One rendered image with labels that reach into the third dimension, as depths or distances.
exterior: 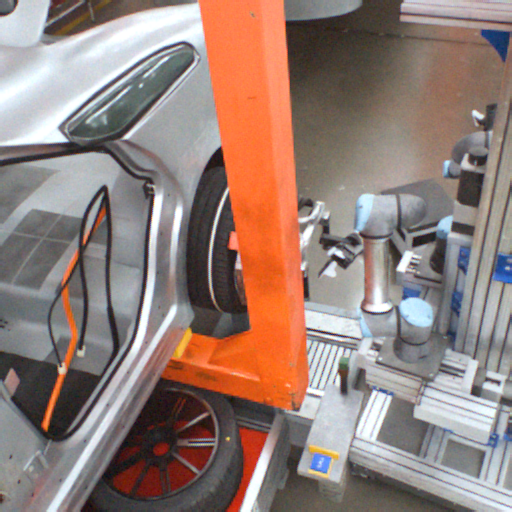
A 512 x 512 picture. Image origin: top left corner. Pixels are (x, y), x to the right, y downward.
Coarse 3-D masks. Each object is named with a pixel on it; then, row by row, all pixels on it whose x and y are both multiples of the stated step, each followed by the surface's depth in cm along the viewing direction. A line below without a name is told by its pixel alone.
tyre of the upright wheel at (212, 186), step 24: (216, 168) 290; (216, 192) 273; (192, 216) 271; (192, 240) 269; (216, 240) 267; (192, 264) 272; (216, 264) 268; (192, 288) 279; (216, 288) 274; (240, 312) 293
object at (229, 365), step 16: (192, 336) 282; (240, 336) 267; (192, 352) 275; (208, 352) 275; (224, 352) 266; (240, 352) 256; (176, 368) 278; (192, 368) 273; (208, 368) 269; (224, 368) 268; (240, 368) 264; (256, 368) 260; (192, 384) 282; (208, 384) 277; (224, 384) 273; (240, 384) 268; (256, 384) 264; (256, 400) 273
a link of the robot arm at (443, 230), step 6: (450, 216) 267; (444, 222) 265; (450, 222) 265; (438, 228) 266; (444, 228) 263; (450, 228) 262; (438, 234) 266; (444, 234) 263; (438, 240) 268; (444, 240) 265; (438, 246) 270; (444, 246) 266; (444, 252) 269
